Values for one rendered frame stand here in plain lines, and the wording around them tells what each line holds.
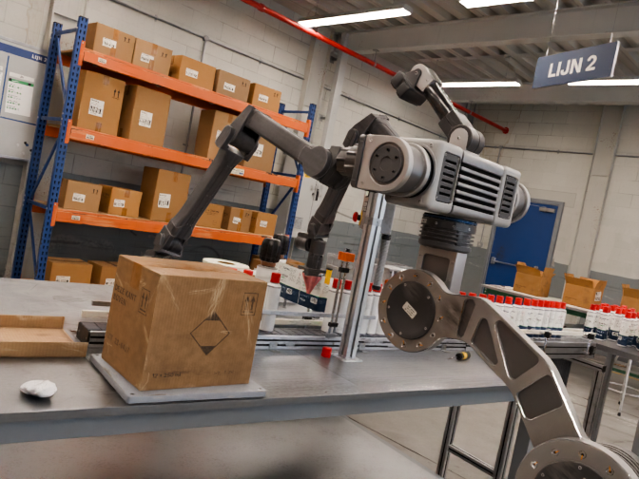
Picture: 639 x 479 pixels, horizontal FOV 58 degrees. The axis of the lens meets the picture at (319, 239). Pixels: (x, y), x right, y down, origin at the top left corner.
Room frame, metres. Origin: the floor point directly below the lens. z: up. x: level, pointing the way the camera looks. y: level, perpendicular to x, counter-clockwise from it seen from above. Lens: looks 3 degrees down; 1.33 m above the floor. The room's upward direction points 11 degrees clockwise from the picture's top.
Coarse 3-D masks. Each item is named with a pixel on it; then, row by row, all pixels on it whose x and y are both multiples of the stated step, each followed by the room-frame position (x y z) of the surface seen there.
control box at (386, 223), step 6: (366, 198) 2.10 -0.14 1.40; (390, 204) 2.03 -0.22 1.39; (396, 204) 2.03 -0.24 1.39; (384, 210) 2.03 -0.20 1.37; (390, 210) 2.03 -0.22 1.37; (384, 216) 2.03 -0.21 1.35; (390, 216) 2.03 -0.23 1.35; (360, 222) 2.13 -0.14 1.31; (384, 222) 2.03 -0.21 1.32; (390, 222) 2.03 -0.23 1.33; (360, 228) 2.17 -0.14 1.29; (384, 228) 2.03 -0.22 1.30; (390, 228) 2.03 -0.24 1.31
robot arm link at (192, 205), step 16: (224, 128) 1.64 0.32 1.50; (224, 144) 1.63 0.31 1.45; (256, 144) 1.69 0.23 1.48; (224, 160) 1.66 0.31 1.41; (240, 160) 1.68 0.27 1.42; (208, 176) 1.68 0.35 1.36; (224, 176) 1.68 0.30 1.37; (192, 192) 1.71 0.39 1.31; (208, 192) 1.68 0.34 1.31; (192, 208) 1.69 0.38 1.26; (176, 224) 1.70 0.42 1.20; (192, 224) 1.72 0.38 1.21; (176, 240) 1.73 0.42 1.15
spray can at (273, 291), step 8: (272, 272) 1.98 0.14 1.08; (272, 280) 1.97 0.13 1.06; (272, 288) 1.96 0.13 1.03; (280, 288) 1.97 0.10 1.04; (272, 296) 1.96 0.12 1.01; (264, 304) 1.96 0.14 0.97; (272, 304) 1.96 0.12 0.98; (264, 320) 1.96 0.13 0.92; (272, 320) 1.96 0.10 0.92; (264, 328) 1.96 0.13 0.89; (272, 328) 1.97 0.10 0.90
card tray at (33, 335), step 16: (0, 320) 1.60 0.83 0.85; (16, 320) 1.62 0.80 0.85; (32, 320) 1.65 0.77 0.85; (48, 320) 1.67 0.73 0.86; (0, 336) 1.51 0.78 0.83; (16, 336) 1.54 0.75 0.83; (32, 336) 1.57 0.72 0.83; (48, 336) 1.60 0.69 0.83; (64, 336) 1.62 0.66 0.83; (0, 352) 1.37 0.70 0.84; (16, 352) 1.40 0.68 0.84; (32, 352) 1.42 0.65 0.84; (48, 352) 1.44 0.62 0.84; (64, 352) 1.46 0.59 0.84; (80, 352) 1.49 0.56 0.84
